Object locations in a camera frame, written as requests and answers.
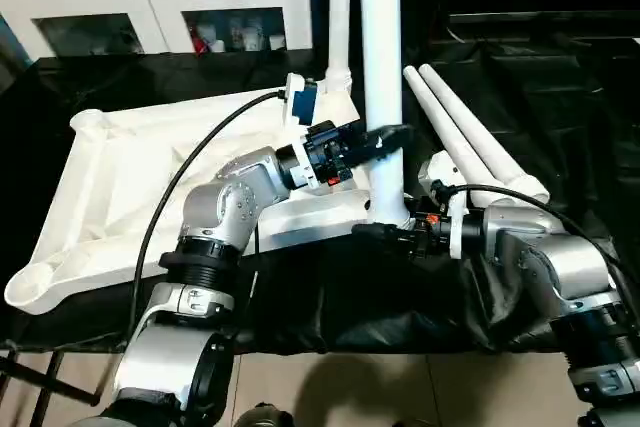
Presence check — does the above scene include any white plastic table leg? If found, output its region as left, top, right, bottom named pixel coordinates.
left=402, top=67, right=521, bottom=208
left=355, top=0, right=413, bottom=230
left=326, top=0, right=355, bottom=98
left=418, top=63, right=551, bottom=203

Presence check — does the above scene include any black work mat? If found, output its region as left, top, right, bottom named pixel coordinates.
left=0, top=32, right=640, bottom=356

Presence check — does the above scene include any black flat screen panel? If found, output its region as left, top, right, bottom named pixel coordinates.
left=450, top=9, right=640, bottom=28

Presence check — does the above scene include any grey left robot leg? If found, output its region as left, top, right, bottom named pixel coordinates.
left=238, top=403, right=299, bottom=427

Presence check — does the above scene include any white glass-door cabinet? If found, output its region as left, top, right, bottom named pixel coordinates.
left=0, top=0, right=315, bottom=60

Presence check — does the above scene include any black metal floor frame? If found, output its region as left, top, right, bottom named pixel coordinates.
left=0, top=342, right=76, bottom=413

